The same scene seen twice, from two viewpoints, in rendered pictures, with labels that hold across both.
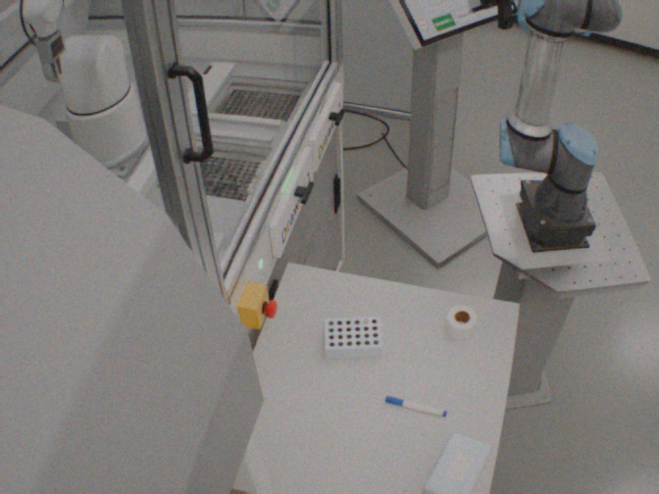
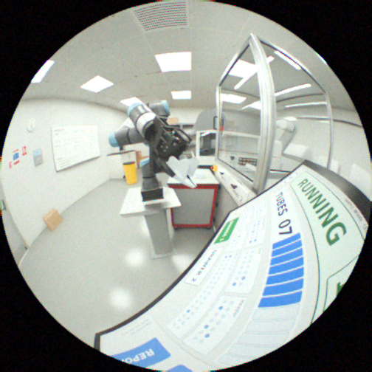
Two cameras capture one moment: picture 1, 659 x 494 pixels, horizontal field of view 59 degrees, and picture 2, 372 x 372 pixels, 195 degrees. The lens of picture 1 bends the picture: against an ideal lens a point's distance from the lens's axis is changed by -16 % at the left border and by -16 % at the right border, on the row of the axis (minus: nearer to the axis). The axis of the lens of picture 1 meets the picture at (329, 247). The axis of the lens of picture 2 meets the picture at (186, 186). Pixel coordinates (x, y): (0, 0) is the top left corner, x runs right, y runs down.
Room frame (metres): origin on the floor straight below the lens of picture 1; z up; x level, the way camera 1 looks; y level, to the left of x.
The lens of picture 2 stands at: (2.06, -0.55, 1.20)
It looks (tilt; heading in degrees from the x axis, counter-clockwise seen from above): 24 degrees down; 164
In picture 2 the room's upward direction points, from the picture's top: straight up
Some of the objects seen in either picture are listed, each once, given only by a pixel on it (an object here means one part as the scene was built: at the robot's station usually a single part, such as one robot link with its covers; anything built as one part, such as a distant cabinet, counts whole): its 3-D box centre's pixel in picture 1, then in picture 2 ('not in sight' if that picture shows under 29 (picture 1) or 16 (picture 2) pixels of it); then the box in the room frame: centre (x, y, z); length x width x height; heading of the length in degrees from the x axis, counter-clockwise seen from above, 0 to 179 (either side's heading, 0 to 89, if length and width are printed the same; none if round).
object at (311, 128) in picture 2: not in sight; (313, 116); (1.86, 0.40, 1.52); 0.87 x 0.01 x 0.86; 73
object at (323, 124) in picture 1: (327, 123); (237, 190); (1.51, -0.01, 0.87); 0.29 x 0.02 x 0.11; 163
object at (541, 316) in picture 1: (529, 311); (158, 226); (1.20, -0.61, 0.38); 0.30 x 0.30 x 0.76; 2
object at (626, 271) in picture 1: (557, 240); (150, 201); (1.20, -0.64, 0.70); 0.45 x 0.44 x 0.12; 92
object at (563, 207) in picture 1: (565, 189); (150, 180); (1.20, -0.62, 0.90); 0.15 x 0.15 x 0.10
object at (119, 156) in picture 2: not in sight; (122, 159); (-2.51, -1.93, 0.61); 1.15 x 0.72 x 1.22; 162
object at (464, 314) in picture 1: (461, 321); not in sight; (0.89, -0.29, 0.78); 0.07 x 0.07 x 0.04
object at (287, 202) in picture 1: (292, 200); (224, 176); (1.21, 0.08, 0.87); 0.29 x 0.02 x 0.11; 163
